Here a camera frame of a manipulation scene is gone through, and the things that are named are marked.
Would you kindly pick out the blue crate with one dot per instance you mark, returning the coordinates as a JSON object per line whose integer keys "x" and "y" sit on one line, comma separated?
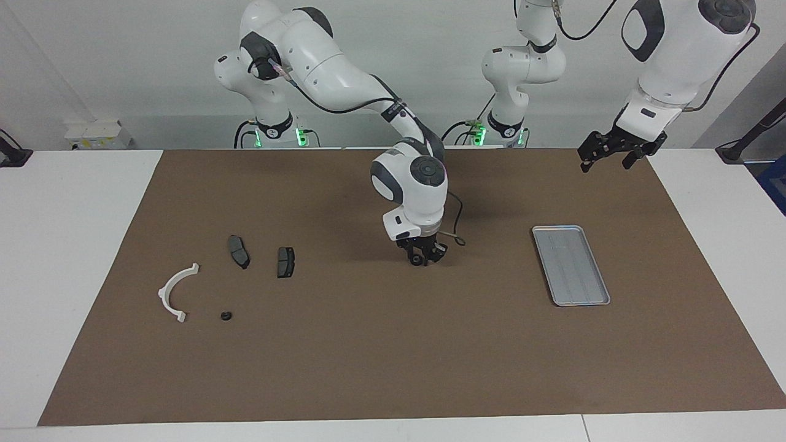
{"x": 775, "y": 184}

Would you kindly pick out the brown table mat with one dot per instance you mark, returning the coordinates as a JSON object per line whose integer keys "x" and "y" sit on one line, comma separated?
{"x": 381, "y": 356}

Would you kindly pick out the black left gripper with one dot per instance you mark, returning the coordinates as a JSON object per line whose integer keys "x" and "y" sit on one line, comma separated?
{"x": 632, "y": 141}

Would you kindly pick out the long grey brake pad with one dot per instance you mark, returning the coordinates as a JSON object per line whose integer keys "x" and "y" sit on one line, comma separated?
{"x": 238, "y": 252}

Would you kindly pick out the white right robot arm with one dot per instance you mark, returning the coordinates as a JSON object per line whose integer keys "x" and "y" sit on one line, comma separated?
{"x": 411, "y": 196}

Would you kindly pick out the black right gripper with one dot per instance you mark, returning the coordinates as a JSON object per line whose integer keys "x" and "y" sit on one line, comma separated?
{"x": 424, "y": 244}

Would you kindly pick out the black clamp mount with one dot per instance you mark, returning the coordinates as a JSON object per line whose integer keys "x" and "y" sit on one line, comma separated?
{"x": 15, "y": 156}

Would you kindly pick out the rectangular grey brake pad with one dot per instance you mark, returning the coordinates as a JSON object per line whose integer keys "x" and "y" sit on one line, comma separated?
{"x": 286, "y": 263}

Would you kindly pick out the silver metal tray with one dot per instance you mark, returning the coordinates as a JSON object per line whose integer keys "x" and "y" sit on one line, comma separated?
{"x": 571, "y": 267}

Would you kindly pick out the large black bearing gear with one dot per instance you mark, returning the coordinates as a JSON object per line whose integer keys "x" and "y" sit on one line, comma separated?
{"x": 418, "y": 261}

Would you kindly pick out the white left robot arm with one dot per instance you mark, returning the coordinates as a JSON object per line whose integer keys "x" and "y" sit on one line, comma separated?
{"x": 675, "y": 55}

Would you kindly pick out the white wall power box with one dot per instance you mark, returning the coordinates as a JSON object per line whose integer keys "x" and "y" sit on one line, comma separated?
{"x": 98, "y": 135}

